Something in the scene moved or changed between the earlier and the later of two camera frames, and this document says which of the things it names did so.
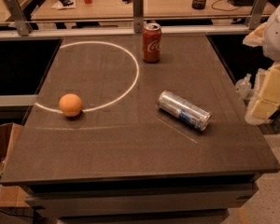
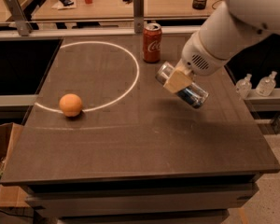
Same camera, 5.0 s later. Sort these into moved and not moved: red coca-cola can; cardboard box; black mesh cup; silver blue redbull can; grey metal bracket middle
Moved: silver blue redbull can
Not moved: grey metal bracket middle; red coca-cola can; cardboard box; black mesh cup
